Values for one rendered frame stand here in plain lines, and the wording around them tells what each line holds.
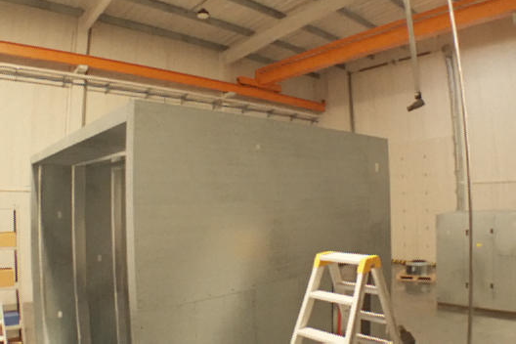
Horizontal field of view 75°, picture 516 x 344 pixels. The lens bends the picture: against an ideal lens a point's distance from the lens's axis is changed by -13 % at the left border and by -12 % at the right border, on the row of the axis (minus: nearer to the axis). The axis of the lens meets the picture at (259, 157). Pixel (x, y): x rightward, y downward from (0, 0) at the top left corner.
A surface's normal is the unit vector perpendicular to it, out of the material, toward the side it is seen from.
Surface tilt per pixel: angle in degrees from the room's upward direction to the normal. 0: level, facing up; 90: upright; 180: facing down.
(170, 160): 90
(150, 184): 90
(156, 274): 90
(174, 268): 90
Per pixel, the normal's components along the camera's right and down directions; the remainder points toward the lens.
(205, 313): 0.67, -0.08
